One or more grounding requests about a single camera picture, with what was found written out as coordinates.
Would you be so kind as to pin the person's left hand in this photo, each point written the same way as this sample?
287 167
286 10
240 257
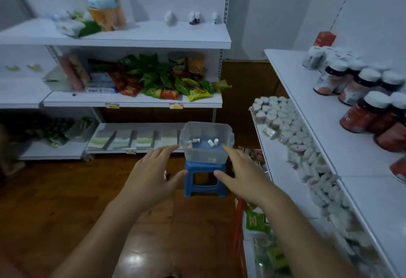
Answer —
149 186

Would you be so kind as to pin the person's right hand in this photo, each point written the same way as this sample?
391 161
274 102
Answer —
250 182

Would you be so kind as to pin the clear plastic bin of bottles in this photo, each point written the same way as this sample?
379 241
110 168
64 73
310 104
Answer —
203 157

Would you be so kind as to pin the white metal shelf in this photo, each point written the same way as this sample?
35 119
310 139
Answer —
142 33
317 97

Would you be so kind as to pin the silver label bottle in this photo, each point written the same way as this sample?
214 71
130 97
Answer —
330 54
312 57

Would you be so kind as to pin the red label white bottle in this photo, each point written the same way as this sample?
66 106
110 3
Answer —
399 168

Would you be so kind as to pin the small brown vials group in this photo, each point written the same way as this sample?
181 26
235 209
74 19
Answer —
192 18
197 17

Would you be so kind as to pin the person's left forearm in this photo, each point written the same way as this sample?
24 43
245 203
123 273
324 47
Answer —
98 243

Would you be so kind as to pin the person's right forearm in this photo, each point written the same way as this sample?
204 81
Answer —
311 243

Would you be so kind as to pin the red carton box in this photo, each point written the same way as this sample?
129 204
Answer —
325 38

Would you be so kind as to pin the orange tissue box pack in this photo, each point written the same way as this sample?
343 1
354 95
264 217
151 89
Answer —
103 18

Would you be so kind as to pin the pile of mixed packets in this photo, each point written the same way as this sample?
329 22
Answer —
260 224

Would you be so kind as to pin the blue plastic stool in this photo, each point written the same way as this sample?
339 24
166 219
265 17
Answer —
203 167

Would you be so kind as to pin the row of pale flat packs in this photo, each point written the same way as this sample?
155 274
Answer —
127 138

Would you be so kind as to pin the red yellow price tag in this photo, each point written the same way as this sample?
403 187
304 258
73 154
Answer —
176 106
112 105

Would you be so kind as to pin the pile of snack bags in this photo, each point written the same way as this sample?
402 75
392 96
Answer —
152 87

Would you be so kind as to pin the blue tissue packs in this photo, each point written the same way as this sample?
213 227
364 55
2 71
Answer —
100 83

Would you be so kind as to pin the dark green pack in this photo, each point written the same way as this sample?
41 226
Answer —
47 132

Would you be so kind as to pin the green instant noodle cup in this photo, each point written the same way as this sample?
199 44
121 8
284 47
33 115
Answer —
177 62

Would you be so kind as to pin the orange instant noodle cup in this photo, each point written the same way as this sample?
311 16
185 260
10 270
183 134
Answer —
196 62

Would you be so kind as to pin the pink packs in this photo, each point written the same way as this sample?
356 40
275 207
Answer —
71 71

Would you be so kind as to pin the blue green wipes pack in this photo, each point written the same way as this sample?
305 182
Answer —
101 2

